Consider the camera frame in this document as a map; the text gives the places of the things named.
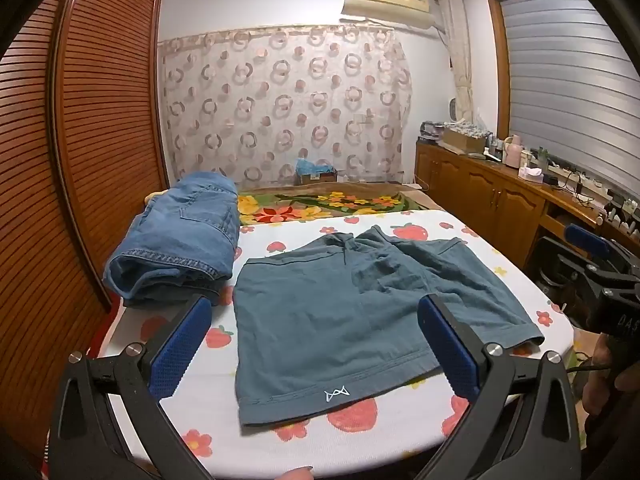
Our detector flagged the grey window blind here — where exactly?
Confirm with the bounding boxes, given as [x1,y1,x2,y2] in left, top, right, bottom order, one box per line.
[500,0,640,196]

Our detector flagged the white power strip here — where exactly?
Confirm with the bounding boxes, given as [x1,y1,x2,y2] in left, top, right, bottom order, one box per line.
[547,160,608,196]

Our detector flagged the wooden window frame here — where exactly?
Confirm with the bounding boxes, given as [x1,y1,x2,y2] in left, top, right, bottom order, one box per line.
[484,0,601,141]

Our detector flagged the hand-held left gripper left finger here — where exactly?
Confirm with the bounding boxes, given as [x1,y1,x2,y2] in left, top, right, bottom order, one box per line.
[47,294,216,480]

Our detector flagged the wooden louvered wardrobe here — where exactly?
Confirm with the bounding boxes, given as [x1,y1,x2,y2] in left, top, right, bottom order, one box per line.
[0,0,171,461]

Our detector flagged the small cardboard box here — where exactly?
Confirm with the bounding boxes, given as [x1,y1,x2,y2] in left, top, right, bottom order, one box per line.
[295,167,338,186]

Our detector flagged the teal shorts pants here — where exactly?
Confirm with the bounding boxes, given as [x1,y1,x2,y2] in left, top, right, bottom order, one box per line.
[232,225,546,428]

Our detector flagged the folded blue jeans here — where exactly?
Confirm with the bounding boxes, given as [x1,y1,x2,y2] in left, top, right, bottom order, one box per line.
[102,171,240,308]

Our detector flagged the beige window curtain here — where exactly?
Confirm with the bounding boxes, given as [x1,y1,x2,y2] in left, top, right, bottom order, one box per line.
[437,0,476,121]

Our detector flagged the beige wall air conditioner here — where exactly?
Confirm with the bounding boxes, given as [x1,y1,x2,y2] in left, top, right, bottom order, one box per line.
[341,0,433,28]

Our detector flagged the circle pattern sheer curtain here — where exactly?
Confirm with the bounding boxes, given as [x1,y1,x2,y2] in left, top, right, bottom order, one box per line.
[157,25,413,188]

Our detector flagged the open cardboard box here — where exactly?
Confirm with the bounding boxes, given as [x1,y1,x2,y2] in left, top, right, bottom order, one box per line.
[442,127,488,155]

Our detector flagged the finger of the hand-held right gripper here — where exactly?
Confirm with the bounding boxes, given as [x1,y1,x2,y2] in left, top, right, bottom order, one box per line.
[538,237,604,292]
[564,224,640,280]

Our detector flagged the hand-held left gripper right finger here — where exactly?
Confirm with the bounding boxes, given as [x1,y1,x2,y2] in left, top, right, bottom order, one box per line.
[417,294,583,480]

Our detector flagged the blue plastic bag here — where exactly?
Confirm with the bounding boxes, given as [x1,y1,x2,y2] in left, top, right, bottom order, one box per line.
[295,158,336,176]

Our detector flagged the brown floral blanket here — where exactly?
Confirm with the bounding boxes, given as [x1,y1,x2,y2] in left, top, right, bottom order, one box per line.
[145,182,446,228]

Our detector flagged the person's right hand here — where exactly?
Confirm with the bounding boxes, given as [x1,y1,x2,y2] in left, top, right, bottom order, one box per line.
[581,332,640,417]

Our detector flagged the black cable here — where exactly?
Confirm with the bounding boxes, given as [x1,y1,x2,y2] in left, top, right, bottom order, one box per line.
[567,352,611,375]

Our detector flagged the white strawberry print blanket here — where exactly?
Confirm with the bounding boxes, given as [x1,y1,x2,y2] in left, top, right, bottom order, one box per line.
[87,209,576,480]

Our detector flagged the wooden side cabinet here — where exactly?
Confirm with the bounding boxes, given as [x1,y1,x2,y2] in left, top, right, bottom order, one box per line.
[415,140,640,271]

